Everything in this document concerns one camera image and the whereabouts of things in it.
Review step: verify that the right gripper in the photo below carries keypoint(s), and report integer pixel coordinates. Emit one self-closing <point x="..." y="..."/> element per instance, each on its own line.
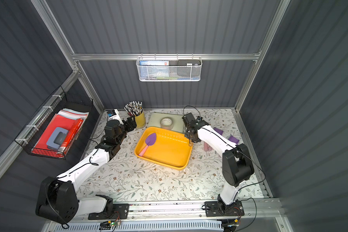
<point x="190" y="127"/>

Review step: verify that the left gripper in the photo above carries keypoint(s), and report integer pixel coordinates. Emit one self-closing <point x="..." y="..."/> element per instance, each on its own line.
<point x="129" y="124"/>

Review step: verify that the purple square shovel pink handle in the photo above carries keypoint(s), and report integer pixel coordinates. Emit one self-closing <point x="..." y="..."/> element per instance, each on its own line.
<point x="234" y="139"/>

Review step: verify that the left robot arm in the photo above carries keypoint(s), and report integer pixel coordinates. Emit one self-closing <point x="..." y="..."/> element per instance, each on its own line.
<point x="57" y="199"/>

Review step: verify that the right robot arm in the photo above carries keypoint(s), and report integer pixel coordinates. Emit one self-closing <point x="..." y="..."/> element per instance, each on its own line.
<point x="237" y="166"/>

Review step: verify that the yellow plastic storage tray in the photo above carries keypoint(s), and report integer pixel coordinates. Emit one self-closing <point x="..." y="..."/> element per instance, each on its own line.
<point x="171" y="149"/>

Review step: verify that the blue white box in basket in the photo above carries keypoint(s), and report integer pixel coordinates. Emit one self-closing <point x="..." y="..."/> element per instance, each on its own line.
<point x="149" y="70"/>

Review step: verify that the yellow pencil cup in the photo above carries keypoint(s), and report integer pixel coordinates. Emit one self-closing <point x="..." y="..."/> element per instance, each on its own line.
<point x="140" y="120"/>

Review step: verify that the bundle of pencils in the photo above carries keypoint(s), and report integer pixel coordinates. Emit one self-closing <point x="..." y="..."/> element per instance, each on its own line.
<point x="134" y="108"/>

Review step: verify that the light green mat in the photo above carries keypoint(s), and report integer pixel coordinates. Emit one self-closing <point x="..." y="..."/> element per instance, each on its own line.
<point x="155" y="118"/>

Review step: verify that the roll of clear tape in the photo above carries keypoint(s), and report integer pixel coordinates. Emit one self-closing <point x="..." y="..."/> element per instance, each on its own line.
<point x="166" y="123"/>

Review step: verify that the red booklet package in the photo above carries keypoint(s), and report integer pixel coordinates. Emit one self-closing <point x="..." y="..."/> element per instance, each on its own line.
<point x="68" y="141"/>

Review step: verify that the black device in basket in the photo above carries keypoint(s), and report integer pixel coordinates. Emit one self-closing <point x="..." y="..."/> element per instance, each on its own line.
<point x="189" y="68"/>

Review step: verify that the grey hole punch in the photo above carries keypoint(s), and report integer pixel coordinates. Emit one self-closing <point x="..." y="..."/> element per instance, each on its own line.
<point x="57" y="138"/>

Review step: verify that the red folder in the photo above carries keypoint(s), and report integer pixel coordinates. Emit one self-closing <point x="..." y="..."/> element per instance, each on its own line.
<point x="64" y="119"/>

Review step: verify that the small circuit board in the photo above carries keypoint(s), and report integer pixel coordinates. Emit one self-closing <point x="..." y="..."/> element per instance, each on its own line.
<point x="109" y="225"/>

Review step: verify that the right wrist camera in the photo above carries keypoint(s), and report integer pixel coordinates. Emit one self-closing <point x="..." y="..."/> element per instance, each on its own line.
<point x="188" y="118"/>

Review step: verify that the white wire wall basket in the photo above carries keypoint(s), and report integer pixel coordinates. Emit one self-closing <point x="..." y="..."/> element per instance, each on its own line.
<point x="173" y="77"/>

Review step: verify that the black wire side basket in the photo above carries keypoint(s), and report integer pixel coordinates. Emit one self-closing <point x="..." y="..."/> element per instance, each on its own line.
<point x="66" y="100"/>

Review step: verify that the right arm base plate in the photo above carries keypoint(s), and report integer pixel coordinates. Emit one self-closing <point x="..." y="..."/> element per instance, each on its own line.
<point x="218" y="209"/>

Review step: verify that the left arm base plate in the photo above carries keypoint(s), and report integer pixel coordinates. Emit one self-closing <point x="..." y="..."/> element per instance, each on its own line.
<point x="111" y="212"/>

